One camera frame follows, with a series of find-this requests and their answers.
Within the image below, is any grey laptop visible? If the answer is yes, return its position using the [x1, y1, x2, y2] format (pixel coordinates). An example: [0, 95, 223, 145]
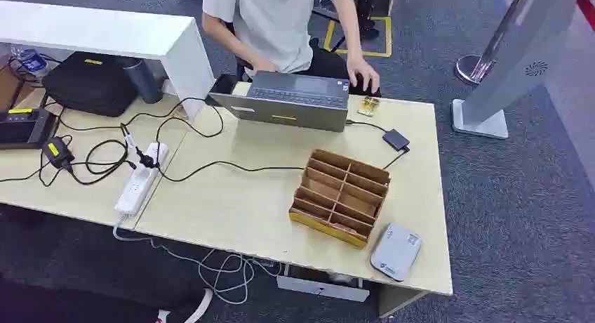
[208, 70, 350, 133]

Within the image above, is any wooden card box with dividers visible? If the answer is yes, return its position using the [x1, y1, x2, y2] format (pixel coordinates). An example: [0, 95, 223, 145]
[288, 148, 392, 251]

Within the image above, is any small yellow patterned card pack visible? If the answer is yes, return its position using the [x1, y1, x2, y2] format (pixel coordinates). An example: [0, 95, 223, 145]
[356, 95, 381, 118]

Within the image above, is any black computer mouse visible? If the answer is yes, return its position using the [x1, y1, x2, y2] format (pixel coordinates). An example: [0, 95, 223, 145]
[349, 74, 382, 98]

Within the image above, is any small black hub box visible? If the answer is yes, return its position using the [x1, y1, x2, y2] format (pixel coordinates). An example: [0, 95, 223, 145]
[382, 128, 411, 152]

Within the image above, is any person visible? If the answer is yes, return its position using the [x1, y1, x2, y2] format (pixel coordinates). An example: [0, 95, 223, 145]
[201, 0, 381, 94]

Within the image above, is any white drawer under desk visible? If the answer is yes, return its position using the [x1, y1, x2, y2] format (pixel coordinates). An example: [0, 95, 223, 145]
[276, 265, 371, 303]

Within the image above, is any grey card reader device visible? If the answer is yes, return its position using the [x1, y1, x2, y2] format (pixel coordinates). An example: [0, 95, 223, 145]
[370, 222, 423, 283]

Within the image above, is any white power strip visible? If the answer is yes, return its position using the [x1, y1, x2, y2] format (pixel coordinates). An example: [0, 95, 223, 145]
[114, 142, 170, 218]

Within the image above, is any dark blue cylinder bottle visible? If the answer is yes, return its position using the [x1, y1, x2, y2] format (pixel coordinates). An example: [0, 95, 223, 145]
[123, 57, 163, 105]

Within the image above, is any white shelf desk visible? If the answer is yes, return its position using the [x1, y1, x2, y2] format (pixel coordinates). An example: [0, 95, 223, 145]
[0, 0, 217, 121]

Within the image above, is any black bag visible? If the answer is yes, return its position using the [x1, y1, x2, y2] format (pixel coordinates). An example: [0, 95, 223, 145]
[41, 51, 139, 118]

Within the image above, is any grey kiosk stand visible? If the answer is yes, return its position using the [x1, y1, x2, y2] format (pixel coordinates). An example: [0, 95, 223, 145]
[450, 0, 587, 140]

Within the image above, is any black power adapter brick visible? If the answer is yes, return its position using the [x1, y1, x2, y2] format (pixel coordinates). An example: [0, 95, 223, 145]
[41, 136, 76, 170]

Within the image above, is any black device with yellow label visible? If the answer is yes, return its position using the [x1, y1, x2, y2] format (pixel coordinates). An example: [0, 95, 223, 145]
[0, 107, 58, 150]

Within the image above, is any clear plastic water bottle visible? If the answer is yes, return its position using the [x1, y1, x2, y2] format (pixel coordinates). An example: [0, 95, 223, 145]
[10, 45, 49, 79]

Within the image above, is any black hub cable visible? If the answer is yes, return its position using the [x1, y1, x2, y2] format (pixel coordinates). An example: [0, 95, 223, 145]
[345, 119, 411, 170]

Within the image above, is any black power cable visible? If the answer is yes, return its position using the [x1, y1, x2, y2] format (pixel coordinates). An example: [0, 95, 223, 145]
[154, 97, 305, 183]

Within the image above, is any white power strip cable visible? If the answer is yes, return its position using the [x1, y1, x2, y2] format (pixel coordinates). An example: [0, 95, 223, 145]
[112, 213, 283, 306]

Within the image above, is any black plug with cable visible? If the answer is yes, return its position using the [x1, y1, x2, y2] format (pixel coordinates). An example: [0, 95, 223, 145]
[119, 123, 161, 170]

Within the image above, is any chrome stanchion post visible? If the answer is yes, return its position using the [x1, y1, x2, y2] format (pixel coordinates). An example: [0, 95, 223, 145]
[454, 0, 540, 87]

